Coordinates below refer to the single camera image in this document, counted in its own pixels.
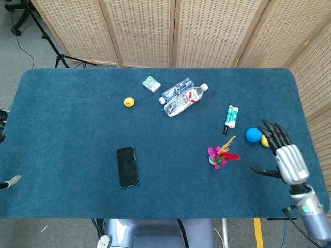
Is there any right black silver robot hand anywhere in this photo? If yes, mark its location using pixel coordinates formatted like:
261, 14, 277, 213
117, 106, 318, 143
249, 119, 312, 195

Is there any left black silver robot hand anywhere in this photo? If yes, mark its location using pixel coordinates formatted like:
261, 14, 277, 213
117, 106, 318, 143
0, 134, 22, 190

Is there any colourful feather shuttlecock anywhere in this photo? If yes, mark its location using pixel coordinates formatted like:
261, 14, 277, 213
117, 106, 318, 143
207, 135, 241, 170

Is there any black tripod stand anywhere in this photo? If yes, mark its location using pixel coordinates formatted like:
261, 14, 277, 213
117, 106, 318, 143
23, 0, 98, 68

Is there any blue foam ball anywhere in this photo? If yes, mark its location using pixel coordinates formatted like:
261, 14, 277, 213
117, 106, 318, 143
245, 127, 263, 143

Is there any green white glue stick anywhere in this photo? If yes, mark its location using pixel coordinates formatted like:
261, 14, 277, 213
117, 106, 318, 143
229, 106, 239, 129

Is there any green white marker pen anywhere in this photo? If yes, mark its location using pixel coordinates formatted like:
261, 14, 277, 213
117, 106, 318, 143
223, 105, 233, 135

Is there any blue table mat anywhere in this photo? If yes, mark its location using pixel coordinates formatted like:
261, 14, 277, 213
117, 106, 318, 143
0, 67, 330, 219

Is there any yellow floor tape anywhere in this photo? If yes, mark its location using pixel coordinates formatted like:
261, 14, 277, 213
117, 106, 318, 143
253, 218, 265, 248

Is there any clear bottle red label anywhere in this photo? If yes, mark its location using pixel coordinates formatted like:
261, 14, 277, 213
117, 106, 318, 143
163, 83, 209, 118

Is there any black smartphone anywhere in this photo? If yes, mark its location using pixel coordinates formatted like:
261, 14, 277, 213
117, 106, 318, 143
116, 146, 139, 189

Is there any clear bottle blue label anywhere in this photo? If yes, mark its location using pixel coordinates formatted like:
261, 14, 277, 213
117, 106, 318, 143
158, 77, 194, 105

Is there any silver robot torso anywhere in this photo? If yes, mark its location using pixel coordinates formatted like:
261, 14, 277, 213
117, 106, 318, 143
97, 218, 215, 248

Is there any woven bamboo folding screen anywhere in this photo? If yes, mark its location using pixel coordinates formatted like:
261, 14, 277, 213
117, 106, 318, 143
31, 0, 331, 233

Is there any small pale green box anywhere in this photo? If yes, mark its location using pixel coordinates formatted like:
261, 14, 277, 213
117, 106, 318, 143
142, 75, 161, 93

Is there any black office chair base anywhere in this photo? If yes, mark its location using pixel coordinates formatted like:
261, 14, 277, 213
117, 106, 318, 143
4, 0, 36, 36

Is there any black cable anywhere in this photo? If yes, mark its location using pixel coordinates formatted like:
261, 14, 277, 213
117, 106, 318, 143
10, 5, 35, 68

